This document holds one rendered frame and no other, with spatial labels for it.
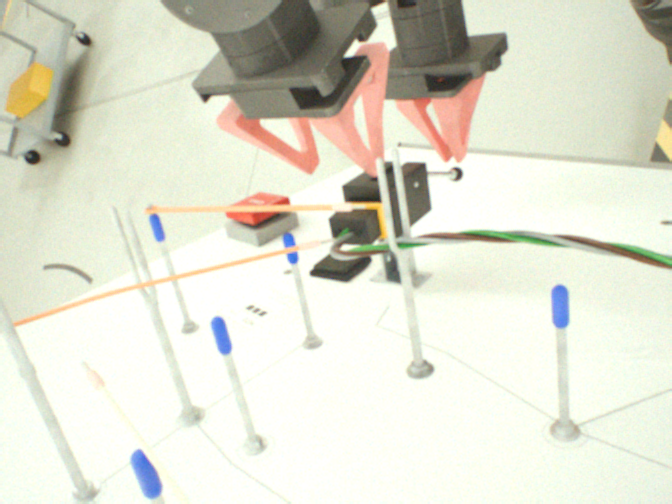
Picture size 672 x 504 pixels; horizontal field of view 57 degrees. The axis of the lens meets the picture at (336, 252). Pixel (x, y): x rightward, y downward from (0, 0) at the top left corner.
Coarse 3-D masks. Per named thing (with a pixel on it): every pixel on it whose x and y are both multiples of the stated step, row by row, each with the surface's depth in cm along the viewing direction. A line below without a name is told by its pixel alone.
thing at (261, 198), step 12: (264, 192) 66; (240, 204) 64; (252, 204) 63; (264, 204) 63; (276, 204) 62; (288, 204) 64; (228, 216) 64; (240, 216) 62; (252, 216) 61; (264, 216) 62; (276, 216) 64
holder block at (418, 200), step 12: (408, 168) 46; (420, 168) 47; (360, 180) 46; (372, 180) 46; (408, 180) 45; (420, 180) 47; (348, 192) 46; (360, 192) 45; (372, 192) 44; (396, 192) 44; (408, 192) 46; (420, 192) 47; (396, 204) 44; (408, 204) 46; (420, 204) 47; (396, 216) 45; (408, 216) 46; (420, 216) 47; (396, 228) 45
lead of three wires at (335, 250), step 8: (344, 232) 42; (352, 232) 43; (336, 240) 41; (344, 240) 42; (400, 240) 34; (408, 240) 34; (336, 248) 39; (352, 248) 37; (360, 248) 36; (368, 248) 36; (376, 248) 35; (384, 248) 35; (400, 248) 35; (408, 248) 34; (336, 256) 38; (344, 256) 38; (352, 256) 37; (360, 256) 36
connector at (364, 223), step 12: (336, 216) 43; (348, 216) 43; (360, 216) 42; (372, 216) 43; (336, 228) 43; (360, 228) 42; (372, 228) 43; (348, 240) 43; (360, 240) 43; (372, 240) 43
